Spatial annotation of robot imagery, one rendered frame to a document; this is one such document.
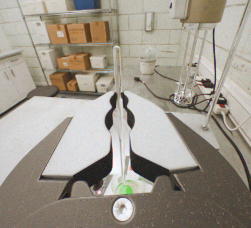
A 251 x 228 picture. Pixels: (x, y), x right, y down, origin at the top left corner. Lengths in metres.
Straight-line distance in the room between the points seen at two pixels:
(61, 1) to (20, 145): 2.09
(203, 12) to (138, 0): 2.11
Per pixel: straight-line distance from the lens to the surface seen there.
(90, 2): 2.32
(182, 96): 0.49
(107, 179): 0.40
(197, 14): 0.41
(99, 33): 2.27
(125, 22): 2.51
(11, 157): 0.66
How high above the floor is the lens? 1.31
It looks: 33 degrees down
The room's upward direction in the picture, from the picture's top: 3 degrees counter-clockwise
